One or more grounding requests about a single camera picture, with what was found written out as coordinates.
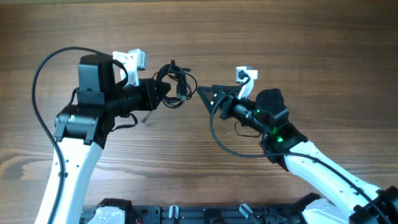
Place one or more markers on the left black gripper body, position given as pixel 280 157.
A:
pixel 145 100

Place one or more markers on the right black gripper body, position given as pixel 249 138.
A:
pixel 226 106

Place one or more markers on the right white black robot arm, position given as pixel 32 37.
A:
pixel 355 200

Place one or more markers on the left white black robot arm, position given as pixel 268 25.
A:
pixel 109 87

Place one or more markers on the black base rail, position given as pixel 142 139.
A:
pixel 154 214

